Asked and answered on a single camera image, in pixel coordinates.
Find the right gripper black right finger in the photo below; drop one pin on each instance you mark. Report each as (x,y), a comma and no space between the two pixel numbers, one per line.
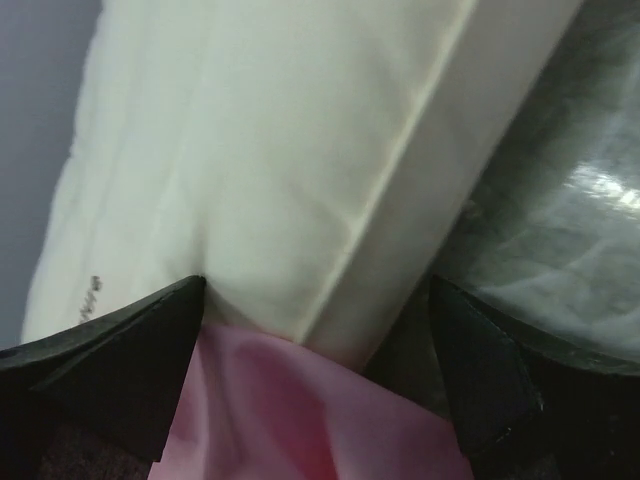
(527,404)

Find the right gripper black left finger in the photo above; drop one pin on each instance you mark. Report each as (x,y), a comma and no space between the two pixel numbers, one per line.
(97,401)

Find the pink pillowcase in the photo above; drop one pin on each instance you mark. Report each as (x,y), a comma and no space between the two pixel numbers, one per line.
(254,406)

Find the cream pillow with bear print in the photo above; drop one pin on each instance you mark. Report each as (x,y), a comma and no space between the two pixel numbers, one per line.
(308,158)

